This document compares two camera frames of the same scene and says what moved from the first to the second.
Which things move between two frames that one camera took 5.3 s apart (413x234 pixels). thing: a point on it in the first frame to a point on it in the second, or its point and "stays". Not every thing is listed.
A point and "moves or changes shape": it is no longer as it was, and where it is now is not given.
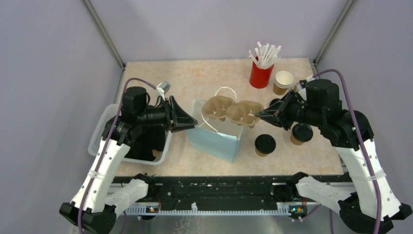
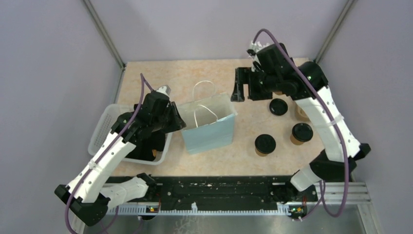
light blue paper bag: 217,138 moves or changes shape
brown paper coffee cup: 295,141 stays
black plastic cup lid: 302,132 stays
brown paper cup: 260,153 stays
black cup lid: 265,144 stays
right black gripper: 279,108 to 244,75
